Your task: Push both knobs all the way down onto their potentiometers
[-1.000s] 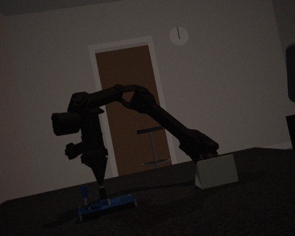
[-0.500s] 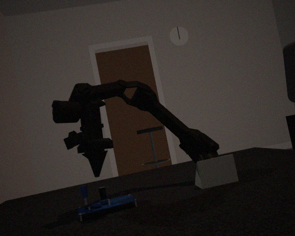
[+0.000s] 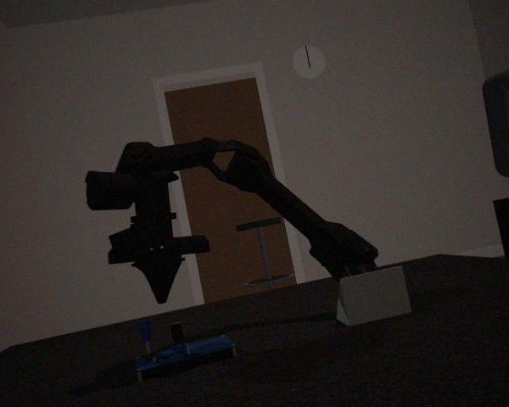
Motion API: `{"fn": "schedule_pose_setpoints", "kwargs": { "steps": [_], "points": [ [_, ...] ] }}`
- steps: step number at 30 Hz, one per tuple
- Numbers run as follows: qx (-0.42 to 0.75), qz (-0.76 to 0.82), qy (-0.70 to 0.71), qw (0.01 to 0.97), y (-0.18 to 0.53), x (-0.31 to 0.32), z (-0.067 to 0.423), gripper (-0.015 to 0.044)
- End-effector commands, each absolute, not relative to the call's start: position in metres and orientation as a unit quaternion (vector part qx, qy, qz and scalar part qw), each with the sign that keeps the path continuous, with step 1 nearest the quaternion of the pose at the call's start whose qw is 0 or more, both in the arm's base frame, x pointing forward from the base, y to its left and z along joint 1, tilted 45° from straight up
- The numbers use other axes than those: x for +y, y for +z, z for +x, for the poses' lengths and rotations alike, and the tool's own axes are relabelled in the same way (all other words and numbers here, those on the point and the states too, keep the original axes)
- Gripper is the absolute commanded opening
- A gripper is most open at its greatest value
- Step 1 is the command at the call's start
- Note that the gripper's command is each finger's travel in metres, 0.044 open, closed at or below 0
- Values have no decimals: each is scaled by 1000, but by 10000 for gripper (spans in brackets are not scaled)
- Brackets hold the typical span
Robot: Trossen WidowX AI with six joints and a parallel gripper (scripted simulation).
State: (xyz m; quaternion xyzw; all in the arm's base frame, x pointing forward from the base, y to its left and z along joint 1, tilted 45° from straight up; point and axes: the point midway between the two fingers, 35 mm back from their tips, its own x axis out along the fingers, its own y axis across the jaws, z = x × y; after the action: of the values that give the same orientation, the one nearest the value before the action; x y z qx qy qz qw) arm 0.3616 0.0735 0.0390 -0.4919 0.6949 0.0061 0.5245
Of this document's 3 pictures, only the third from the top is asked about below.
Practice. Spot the blue circuit board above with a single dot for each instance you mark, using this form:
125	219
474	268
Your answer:
181	351

